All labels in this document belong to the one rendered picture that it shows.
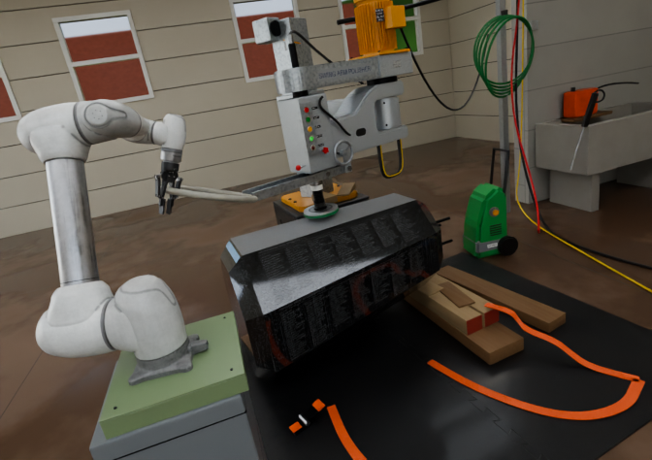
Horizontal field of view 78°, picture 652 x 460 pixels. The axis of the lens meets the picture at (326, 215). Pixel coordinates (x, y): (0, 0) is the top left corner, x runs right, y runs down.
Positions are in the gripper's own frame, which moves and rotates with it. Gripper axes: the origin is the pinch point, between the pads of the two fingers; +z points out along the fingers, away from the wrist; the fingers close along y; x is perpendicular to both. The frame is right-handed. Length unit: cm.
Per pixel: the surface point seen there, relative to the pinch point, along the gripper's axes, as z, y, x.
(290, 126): -50, 65, -10
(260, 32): -117, 89, 51
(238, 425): 52, -25, -88
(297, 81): -72, 57, -18
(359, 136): -52, 104, -31
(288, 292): 36, 49, -38
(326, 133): -49, 78, -25
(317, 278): 29, 63, -45
